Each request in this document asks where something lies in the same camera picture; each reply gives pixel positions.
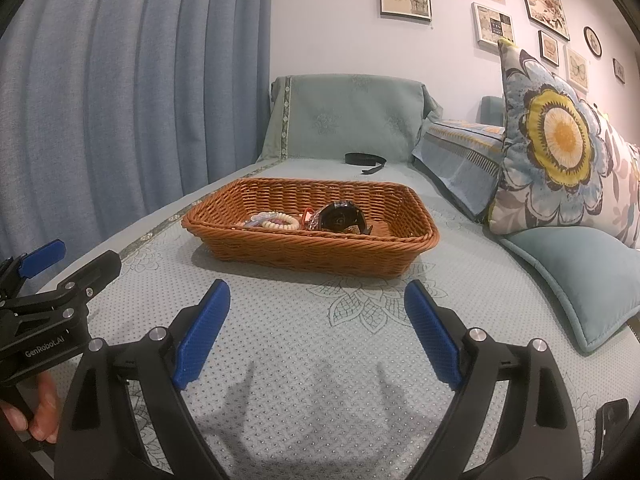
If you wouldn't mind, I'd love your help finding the teal plain pillow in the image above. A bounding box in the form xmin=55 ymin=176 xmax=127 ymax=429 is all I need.
xmin=498 ymin=226 xmax=639 ymax=354

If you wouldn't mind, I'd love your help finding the floral sunflower pillow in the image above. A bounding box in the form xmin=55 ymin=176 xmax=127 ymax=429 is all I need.
xmin=488 ymin=39 xmax=639 ymax=248

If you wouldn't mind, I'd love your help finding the large floral framed picture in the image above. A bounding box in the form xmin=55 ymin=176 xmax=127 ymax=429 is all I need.
xmin=524 ymin=0 xmax=570 ymax=41

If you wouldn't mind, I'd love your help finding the striped blue pillow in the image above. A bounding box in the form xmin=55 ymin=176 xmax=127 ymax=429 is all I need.
xmin=412 ymin=113 xmax=504 ymax=222

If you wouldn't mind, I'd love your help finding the black strap band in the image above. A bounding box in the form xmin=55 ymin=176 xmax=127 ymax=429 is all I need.
xmin=344 ymin=152 xmax=386 ymax=176

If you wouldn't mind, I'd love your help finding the brown wicker basket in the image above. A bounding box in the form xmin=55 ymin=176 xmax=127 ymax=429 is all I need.
xmin=181 ymin=178 xmax=439 ymax=278

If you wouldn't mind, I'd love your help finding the small dark framed picture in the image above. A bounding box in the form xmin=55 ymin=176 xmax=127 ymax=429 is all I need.
xmin=538 ymin=30 xmax=560 ymax=67

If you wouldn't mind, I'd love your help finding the black wrist watch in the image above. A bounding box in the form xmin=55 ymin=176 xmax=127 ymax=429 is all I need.
xmin=318 ymin=200 xmax=372 ymax=235

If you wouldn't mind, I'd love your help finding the light blue bed cover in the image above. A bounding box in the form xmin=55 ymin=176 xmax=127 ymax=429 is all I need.
xmin=88 ymin=165 xmax=639 ymax=479

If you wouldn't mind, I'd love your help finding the blue curtain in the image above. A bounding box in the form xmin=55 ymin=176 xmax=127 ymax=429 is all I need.
xmin=1 ymin=0 xmax=271 ymax=260

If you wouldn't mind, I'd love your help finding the teal covered headboard cushion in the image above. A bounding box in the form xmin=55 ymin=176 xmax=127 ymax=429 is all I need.
xmin=260 ymin=74 xmax=442 ymax=162

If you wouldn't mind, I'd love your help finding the white framed patchwork picture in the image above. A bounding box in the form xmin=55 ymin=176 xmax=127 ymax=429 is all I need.
xmin=472 ymin=2 xmax=514 ymax=51

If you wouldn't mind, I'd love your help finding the cream spiral hair tie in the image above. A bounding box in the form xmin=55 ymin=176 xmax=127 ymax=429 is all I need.
xmin=261 ymin=212 xmax=302 ymax=232

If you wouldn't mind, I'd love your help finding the person's left hand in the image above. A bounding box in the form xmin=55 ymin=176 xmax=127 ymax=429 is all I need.
xmin=1 ymin=370 xmax=61 ymax=444

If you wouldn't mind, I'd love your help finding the tiny far framed picture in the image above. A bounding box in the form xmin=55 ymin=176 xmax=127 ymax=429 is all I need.
xmin=612 ymin=58 xmax=626 ymax=84

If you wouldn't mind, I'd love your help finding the butterfly framed picture right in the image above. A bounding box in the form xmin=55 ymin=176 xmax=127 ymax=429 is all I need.
xmin=565 ymin=46 xmax=589 ymax=93

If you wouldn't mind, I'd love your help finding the black strap at edge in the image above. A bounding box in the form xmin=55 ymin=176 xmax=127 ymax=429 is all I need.
xmin=593 ymin=398 xmax=632 ymax=476

